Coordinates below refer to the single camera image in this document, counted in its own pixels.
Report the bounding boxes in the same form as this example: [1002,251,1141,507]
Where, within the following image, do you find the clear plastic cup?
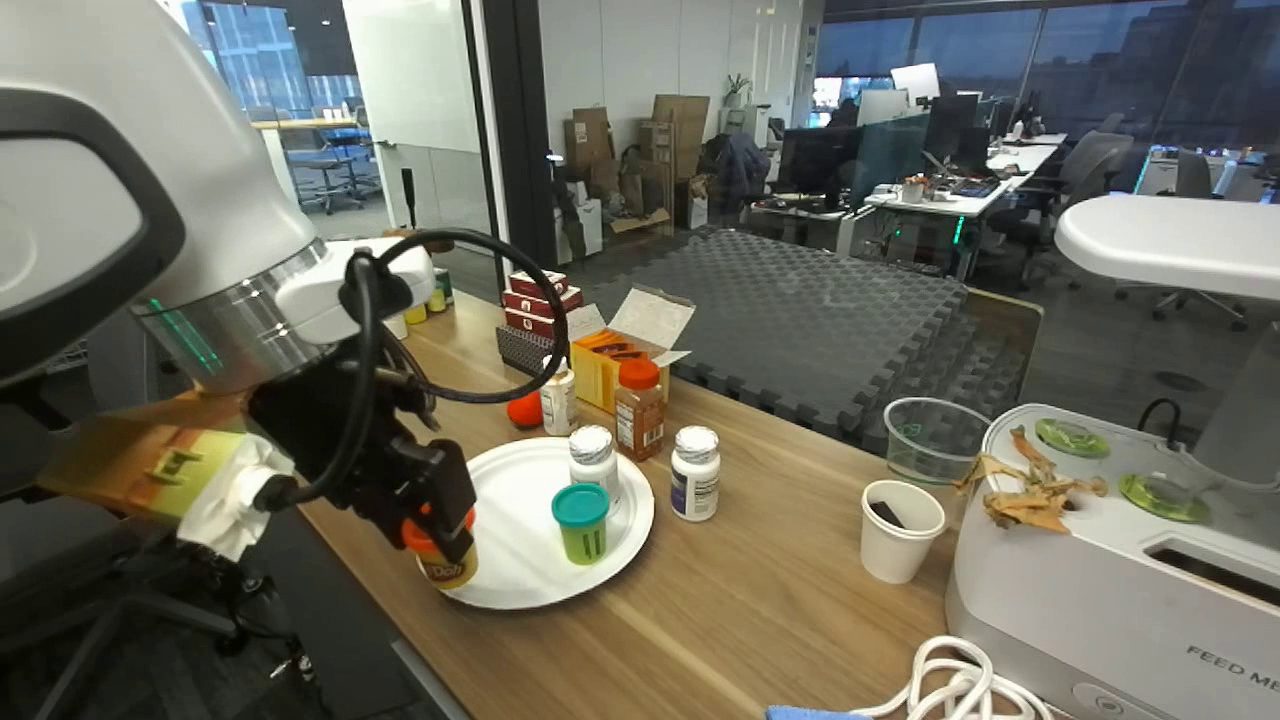
[878,390,991,487]

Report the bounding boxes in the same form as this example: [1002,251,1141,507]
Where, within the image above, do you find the brown cardboard box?
[646,90,716,215]
[558,102,621,205]

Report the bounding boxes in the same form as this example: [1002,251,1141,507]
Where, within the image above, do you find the yellow green can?
[401,264,460,334]

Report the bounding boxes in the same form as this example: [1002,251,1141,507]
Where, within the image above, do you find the red toy strawberry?
[502,388,546,432]

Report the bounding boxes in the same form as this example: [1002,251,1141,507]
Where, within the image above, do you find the green toy vegetable slice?
[1032,415,1110,464]
[1116,471,1211,528]

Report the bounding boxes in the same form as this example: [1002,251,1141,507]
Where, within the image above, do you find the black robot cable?
[270,226,575,514]

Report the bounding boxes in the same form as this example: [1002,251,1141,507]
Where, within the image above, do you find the white printer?
[938,401,1280,720]

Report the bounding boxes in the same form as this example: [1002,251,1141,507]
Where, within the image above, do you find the grey foam floor mat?
[582,224,1051,452]

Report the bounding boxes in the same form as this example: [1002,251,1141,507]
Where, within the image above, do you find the white office desk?
[861,168,1032,255]

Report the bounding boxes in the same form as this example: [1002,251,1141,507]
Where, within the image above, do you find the brown dried food pieces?
[958,421,1077,534]

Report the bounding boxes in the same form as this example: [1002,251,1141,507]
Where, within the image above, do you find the red flat box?
[502,266,582,298]
[499,289,587,325]
[499,308,581,342]

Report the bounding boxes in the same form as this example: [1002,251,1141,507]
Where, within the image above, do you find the white paper cup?
[856,474,950,587]

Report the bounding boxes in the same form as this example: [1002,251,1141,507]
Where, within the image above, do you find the white paper plate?
[426,432,658,614]

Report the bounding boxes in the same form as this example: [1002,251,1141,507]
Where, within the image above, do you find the white cloth wrap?
[172,432,299,563]

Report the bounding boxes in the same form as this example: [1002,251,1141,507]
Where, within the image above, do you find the white pill bottle blue label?
[563,421,622,510]
[662,424,722,522]

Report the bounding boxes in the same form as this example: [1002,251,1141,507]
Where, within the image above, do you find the computer monitor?
[888,59,944,109]

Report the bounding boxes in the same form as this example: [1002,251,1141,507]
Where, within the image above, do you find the spice jar orange lid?
[611,355,672,464]

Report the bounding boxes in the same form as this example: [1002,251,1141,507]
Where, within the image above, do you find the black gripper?
[248,355,478,569]

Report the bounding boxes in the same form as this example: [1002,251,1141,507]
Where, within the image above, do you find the grey patterned box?
[491,321,571,379]

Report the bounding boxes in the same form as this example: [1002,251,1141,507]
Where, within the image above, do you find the white rope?
[853,631,1055,720]

